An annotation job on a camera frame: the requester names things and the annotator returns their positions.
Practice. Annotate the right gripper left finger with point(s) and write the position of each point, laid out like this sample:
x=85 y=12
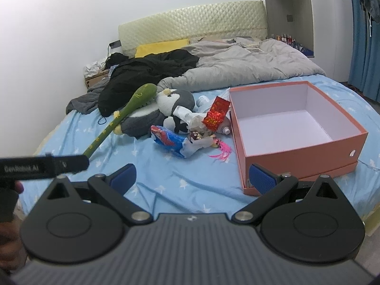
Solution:
x=109 y=191

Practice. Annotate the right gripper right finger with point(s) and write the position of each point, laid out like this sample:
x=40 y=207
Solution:
x=273 y=190

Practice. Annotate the pink yellow tassel charm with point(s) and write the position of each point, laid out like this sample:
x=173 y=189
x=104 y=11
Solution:
x=224 y=150

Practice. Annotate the blue red cartoon plastic bag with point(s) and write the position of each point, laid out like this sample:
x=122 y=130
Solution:
x=169 y=140

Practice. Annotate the red foil tea packet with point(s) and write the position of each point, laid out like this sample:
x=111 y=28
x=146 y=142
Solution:
x=217 y=113

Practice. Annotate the red floral candy wrapper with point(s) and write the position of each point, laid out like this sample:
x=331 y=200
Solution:
x=201 y=140

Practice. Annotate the white paper towel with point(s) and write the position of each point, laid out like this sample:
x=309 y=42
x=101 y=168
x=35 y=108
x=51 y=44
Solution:
x=184 y=114

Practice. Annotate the clear bag with cream item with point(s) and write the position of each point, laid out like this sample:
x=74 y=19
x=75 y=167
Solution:
x=196 y=124

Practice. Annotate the small panda plush toy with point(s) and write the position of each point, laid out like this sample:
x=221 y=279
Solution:
x=176 y=125

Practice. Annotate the person left hand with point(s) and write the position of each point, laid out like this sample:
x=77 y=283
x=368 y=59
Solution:
x=13 y=254

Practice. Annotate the blue patterned bed sheet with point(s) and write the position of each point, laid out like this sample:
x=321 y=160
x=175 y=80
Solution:
x=205 y=184

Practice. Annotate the salmon pink cardboard box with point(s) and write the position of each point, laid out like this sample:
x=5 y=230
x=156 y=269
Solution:
x=292 y=127

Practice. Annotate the grey penguin plush toy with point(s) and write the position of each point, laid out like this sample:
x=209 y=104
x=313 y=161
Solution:
x=138 y=124

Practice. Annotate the white spray bottle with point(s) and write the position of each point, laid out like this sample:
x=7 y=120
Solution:
x=225 y=127

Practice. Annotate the dark grey garment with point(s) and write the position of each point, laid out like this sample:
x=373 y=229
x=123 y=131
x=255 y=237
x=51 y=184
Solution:
x=87 y=103

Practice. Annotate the green plush back scratcher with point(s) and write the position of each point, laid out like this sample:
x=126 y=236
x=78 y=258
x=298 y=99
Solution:
x=142 y=96

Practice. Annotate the cardboard box bedside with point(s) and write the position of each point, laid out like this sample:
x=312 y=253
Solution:
x=92 y=80

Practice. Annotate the small white medicine bottle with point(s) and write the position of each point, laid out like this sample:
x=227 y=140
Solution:
x=202 y=100

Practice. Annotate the black clothing pile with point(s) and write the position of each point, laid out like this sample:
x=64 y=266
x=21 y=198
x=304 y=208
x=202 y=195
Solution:
x=128 y=76

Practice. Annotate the grey duvet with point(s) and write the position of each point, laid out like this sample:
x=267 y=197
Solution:
x=223 y=65

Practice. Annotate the yellow pillow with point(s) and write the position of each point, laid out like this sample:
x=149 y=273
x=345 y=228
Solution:
x=160 y=47

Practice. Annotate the bottles on shelf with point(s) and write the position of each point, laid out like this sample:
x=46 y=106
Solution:
x=285 y=38

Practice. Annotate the blue curtain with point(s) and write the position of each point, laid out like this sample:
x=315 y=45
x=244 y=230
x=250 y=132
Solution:
x=364 y=69

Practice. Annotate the cream quilted headboard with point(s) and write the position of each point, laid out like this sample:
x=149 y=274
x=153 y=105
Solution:
x=220 y=20

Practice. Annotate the grey white wardrobe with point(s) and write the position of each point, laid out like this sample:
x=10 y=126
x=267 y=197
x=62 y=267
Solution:
x=325 y=27

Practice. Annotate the wall power socket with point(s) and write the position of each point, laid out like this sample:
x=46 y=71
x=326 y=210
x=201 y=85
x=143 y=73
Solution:
x=115 y=44

